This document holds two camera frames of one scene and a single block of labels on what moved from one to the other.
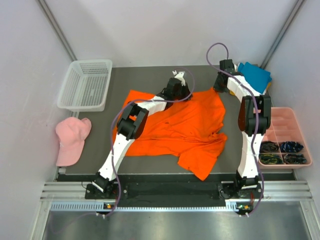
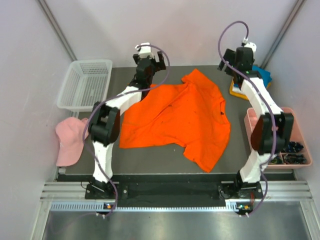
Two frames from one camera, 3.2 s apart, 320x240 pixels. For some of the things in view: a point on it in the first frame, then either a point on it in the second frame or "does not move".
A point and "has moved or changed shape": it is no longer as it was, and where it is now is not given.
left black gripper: x=186 y=93 → x=156 y=67
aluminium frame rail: x=286 y=190 does not move
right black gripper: x=216 y=87 → x=228 y=56
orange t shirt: x=191 y=129 has moved or changed shape
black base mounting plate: x=175 y=191 does not move
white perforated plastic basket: x=85 y=87 does not move
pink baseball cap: x=72 y=132 does not move
